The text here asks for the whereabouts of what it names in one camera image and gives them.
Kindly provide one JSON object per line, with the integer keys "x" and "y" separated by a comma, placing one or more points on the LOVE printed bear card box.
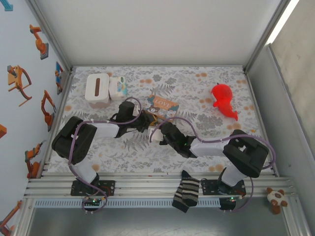
{"x": 162, "y": 104}

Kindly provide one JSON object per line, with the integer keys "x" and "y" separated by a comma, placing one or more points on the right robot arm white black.
{"x": 209, "y": 147}

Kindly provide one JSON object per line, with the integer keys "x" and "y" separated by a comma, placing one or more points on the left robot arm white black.
{"x": 103, "y": 129}

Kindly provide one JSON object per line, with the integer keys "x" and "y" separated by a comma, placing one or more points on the small tissue pack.
{"x": 118, "y": 88}

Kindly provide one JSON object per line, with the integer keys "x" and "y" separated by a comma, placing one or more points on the floral patterned table mat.
{"x": 147, "y": 157}

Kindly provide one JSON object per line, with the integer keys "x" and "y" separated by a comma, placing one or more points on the white tissue box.
{"x": 97, "y": 88}

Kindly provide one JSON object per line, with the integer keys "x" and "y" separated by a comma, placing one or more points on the black white striped sock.
{"x": 185, "y": 191}

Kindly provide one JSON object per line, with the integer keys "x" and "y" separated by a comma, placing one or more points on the red whale toy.
{"x": 221, "y": 94}

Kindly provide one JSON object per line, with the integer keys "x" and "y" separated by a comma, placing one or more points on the blue and orange sticker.
{"x": 58, "y": 78}

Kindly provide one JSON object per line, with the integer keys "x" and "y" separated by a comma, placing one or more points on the right base circuit board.
{"x": 233, "y": 197}

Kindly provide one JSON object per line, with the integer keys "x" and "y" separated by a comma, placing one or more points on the base circuit board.
{"x": 94, "y": 200}
{"x": 233, "y": 197}

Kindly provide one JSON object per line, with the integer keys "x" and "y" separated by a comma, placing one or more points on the left base circuit board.
{"x": 94, "y": 200}

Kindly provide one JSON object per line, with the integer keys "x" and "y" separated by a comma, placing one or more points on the brown white plush bear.
{"x": 276, "y": 196}

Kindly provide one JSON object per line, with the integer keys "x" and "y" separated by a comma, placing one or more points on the aluminium front frame rail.
{"x": 147, "y": 183}

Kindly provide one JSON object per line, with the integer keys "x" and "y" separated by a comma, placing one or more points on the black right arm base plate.
{"x": 209, "y": 188}

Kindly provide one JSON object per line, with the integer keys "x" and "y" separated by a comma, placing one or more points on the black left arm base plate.
{"x": 109, "y": 188}

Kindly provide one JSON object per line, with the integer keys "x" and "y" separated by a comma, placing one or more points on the aluminium frame post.
{"x": 267, "y": 37}
{"x": 49, "y": 37}

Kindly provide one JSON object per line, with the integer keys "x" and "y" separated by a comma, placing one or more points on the orange gripper wall sticker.
{"x": 14, "y": 79}

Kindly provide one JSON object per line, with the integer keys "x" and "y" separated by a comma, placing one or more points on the orange block wall sticker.
{"x": 2, "y": 130}

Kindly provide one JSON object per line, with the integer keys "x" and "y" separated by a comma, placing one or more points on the blue shape wall sticker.
{"x": 7, "y": 6}

